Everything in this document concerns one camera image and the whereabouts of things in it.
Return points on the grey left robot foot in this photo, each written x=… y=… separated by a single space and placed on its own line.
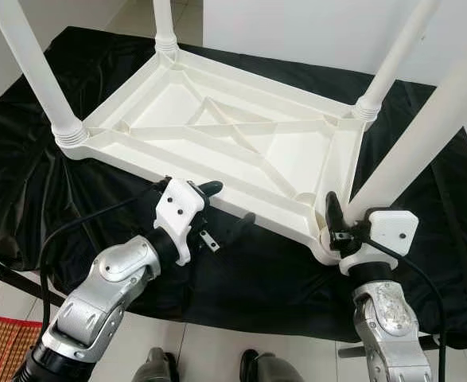
x=155 y=368

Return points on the black metal table leg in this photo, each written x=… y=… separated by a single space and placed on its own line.
x=352 y=348
x=14 y=282

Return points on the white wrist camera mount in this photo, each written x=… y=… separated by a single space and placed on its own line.
x=392 y=227
x=177 y=211

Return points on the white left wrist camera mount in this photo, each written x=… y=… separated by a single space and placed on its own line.
x=177 y=211

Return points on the white plastic table leg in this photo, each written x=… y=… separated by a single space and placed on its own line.
x=396 y=56
x=424 y=135
x=165 y=24
x=38 y=72

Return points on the grey robot foot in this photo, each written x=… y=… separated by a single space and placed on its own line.
x=274 y=369
x=155 y=368

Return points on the black table cloth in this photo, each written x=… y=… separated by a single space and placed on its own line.
x=26 y=175

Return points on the grey right robot foot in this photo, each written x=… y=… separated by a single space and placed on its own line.
x=274 y=369

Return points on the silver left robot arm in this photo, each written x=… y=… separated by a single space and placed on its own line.
x=98 y=294

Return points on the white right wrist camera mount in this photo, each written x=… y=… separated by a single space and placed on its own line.
x=392 y=227

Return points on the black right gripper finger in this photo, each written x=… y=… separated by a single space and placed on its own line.
x=335 y=211

